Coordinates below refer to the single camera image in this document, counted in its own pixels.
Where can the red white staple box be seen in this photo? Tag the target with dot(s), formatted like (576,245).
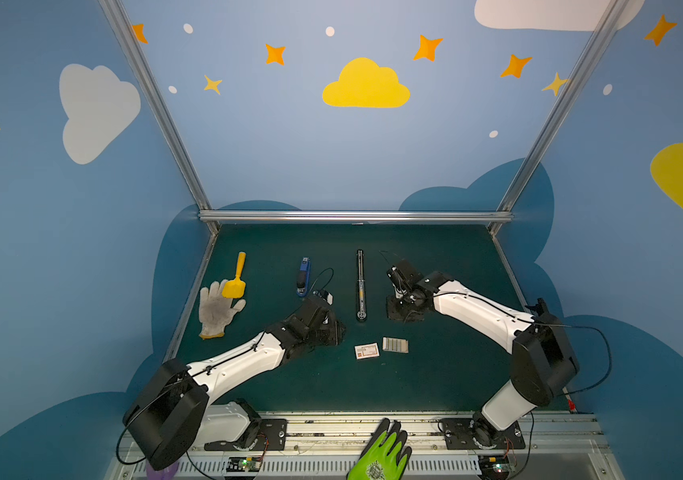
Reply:
(366,351)

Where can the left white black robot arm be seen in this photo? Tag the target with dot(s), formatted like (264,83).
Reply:
(165,418)

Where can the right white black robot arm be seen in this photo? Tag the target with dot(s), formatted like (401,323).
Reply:
(543,361)

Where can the yellow plastic scoop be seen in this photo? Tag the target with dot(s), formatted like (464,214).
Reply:
(235,288)

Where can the white fabric glove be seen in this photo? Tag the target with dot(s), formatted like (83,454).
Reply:
(216,312)

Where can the green black work glove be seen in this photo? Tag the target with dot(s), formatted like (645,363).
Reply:
(386,455)

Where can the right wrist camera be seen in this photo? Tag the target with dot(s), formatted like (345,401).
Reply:
(404,277)

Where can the aluminium frame crossbar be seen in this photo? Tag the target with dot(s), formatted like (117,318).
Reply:
(354,217)

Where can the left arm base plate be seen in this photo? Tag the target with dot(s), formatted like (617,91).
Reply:
(269,434)

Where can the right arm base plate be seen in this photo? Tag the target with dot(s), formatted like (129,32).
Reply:
(473,434)

